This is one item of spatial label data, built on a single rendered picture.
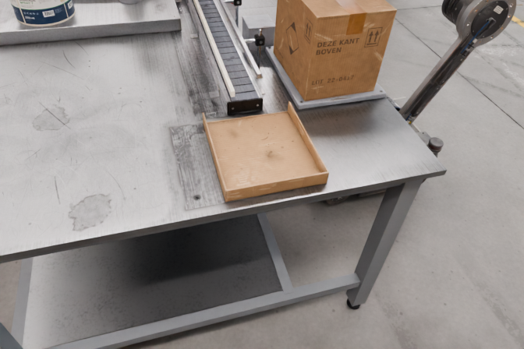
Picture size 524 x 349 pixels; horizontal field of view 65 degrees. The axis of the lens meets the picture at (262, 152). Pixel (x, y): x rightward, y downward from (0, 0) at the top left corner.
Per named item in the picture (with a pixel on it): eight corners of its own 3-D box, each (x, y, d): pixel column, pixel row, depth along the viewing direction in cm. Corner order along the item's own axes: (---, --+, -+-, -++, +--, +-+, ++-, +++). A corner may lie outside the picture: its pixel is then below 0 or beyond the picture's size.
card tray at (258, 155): (203, 123, 118) (202, 112, 115) (288, 111, 124) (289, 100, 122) (225, 202, 97) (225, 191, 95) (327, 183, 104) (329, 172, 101)
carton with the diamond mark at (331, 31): (272, 52, 146) (278, -26, 127) (334, 45, 152) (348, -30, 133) (304, 101, 125) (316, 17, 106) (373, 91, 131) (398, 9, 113)
